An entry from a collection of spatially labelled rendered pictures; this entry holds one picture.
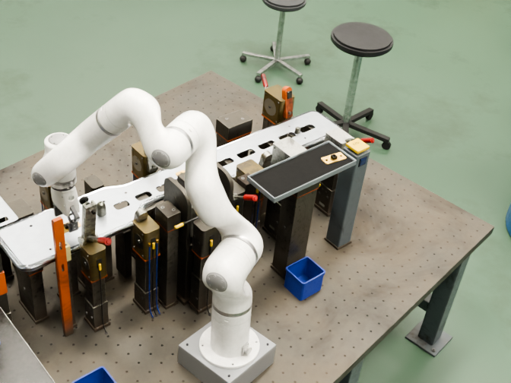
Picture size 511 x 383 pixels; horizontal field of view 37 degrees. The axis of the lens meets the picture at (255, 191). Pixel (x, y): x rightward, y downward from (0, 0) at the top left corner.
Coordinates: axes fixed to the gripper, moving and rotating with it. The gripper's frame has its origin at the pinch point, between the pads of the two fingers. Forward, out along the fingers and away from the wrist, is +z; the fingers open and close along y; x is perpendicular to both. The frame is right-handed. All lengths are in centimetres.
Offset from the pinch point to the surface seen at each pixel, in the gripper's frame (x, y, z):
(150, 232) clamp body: -16.8, -23.0, -3.7
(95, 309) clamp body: 2.0, -19.3, 23.1
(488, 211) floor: -247, -15, 103
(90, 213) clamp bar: 0.1, -16.9, -15.0
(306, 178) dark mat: -68, -38, -13
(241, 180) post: -54, -21, -7
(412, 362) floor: -130, -62, 103
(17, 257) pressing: 18.9, -3.8, 3.2
